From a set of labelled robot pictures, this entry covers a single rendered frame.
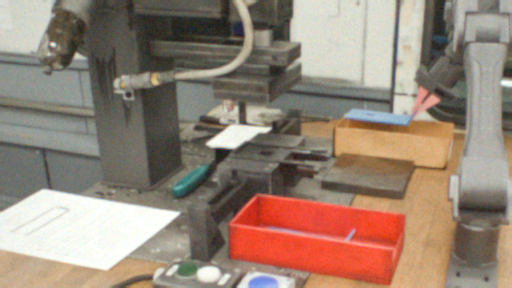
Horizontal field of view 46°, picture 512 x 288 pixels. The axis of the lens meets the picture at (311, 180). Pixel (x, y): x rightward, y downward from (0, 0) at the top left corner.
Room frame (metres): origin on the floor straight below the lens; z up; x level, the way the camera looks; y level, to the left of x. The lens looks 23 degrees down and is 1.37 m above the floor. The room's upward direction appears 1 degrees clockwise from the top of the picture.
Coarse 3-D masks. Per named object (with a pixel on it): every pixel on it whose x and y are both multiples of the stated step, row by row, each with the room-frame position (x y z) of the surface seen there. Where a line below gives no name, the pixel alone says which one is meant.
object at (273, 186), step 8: (304, 144) 1.14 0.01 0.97; (288, 160) 1.04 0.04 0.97; (296, 160) 1.09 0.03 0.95; (224, 176) 0.98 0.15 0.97; (248, 176) 0.97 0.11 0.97; (256, 176) 0.96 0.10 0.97; (272, 176) 0.96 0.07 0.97; (280, 176) 1.00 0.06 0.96; (288, 176) 1.09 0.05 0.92; (296, 176) 1.09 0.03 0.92; (256, 184) 0.96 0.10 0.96; (264, 184) 0.96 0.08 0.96; (272, 184) 0.96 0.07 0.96; (280, 184) 1.00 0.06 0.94; (288, 184) 1.09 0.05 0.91; (296, 184) 1.09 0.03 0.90; (256, 192) 0.96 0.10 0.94; (264, 192) 0.96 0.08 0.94; (272, 192) 0.96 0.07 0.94; (280, 192) 1.00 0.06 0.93; (248, 200) 0.97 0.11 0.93; (240, 208) 0.97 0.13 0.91
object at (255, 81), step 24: (264, 24) 1.04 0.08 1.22; (168, 48) 1.07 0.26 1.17; (192, 48) 1.06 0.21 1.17; (216, 48) 1.05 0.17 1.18; (240, 48) 1.03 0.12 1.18; (264, 48) 1.02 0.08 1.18; (288, 48) 1.03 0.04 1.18; (240, 72) 1.02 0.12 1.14; (264, 72) 1.01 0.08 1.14; (288, 72) 1.05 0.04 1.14; (216, 96) 0.98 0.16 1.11; (240, 96) 0.96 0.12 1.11; (264, 96) 0.95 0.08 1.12
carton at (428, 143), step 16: (336, 128) 1.26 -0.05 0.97; (352, 128) 1.36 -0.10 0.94; (368, 128) 1.35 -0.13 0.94; (384, 128) 1.34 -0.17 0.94; (400, 128) 1.33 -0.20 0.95; (416, 128) 1.32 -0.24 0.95; (432, 128) 1.31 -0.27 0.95; (448, 128) 1.30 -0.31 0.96; (336, 144) 1.26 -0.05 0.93; (352, 144) 1.25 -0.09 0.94; (368, 144) 1.24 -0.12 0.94; (384, 144) 1.23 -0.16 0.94; (400, 144) 1.22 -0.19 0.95; (416, 144) 1.21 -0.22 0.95; (432, 144) 1.20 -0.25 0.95; (448, 144) 1.19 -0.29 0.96; (416, 160) 1.21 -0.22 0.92; (432, 160) 1.20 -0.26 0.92; (448, 160) 1.24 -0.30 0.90
